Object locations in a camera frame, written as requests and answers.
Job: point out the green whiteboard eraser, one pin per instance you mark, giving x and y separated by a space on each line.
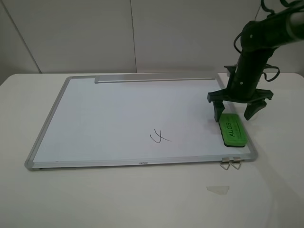
232 130

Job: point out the metal binder clip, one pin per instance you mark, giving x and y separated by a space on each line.
225 163
236 163

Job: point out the clear tape piece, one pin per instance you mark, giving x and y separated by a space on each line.
219 190

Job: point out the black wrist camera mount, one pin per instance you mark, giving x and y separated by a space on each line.
230 70

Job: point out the left metal binder clip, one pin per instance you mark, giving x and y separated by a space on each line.
225 163

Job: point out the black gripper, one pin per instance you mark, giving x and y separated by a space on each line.
242 85

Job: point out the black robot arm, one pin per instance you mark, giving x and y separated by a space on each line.
259 40

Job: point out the right metal binder clip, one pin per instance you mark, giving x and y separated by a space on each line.
236 163

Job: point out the silver-framed whiteboard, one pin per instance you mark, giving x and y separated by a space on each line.
133 119

